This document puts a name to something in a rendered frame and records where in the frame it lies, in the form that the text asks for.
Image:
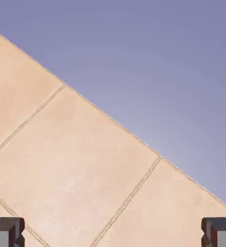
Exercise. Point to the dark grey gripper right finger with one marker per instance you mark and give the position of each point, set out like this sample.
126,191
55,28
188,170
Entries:
221,232

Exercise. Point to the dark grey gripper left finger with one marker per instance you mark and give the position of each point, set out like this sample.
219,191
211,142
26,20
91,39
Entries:
2,231

